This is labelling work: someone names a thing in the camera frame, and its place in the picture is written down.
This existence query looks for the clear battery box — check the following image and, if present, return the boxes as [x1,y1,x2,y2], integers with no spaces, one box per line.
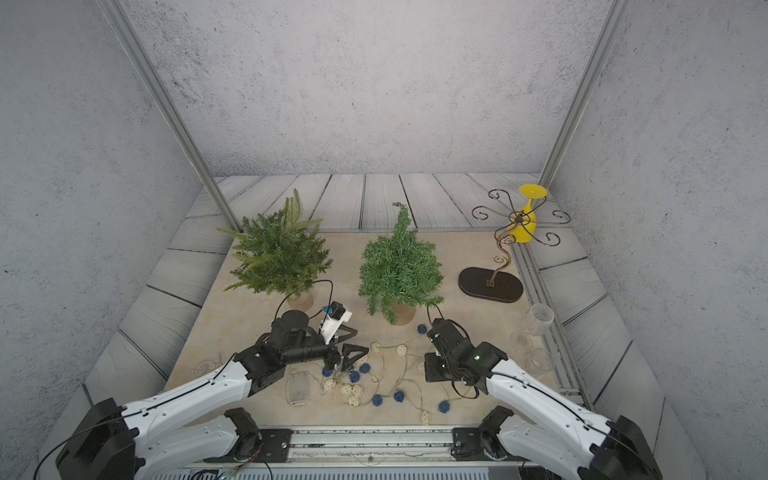
[285,371,312,408]

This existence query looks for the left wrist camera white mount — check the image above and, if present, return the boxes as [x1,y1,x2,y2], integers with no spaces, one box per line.
[319,301,352,345]

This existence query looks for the beige table mat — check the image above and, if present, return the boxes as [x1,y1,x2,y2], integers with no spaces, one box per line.
[166,232,529,426]

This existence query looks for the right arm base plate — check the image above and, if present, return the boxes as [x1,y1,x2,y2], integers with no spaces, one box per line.
[451,406,514,461]

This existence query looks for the black scroll wire stand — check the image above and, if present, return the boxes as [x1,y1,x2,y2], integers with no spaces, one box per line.
[458,188,570,303]

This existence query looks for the aluminium front rail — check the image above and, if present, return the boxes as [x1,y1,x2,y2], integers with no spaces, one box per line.
[119,424,601,480]

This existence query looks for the yellow plastic goblet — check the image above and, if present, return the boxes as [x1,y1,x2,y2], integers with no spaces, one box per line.
[508,184,548,243]

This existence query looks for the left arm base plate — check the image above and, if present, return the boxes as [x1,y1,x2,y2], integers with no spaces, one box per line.
[203,408,293,463]

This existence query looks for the clear plastic wine glass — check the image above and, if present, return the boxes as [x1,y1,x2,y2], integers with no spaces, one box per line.
[509,303,555,377]

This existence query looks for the left fern tree wooden base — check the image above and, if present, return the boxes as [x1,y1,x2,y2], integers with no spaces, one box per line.
[219,188,334,313]

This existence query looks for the small christmas tree wooden base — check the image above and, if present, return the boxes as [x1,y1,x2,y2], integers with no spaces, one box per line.
[358,202,446,326]

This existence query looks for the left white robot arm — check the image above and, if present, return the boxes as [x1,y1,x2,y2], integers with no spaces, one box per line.
[55,304,369,479]

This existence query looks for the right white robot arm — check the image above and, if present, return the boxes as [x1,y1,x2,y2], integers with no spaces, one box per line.
[425,318,663,479]

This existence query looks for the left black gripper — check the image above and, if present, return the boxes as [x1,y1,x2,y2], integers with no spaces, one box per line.
[282,326,370,374]

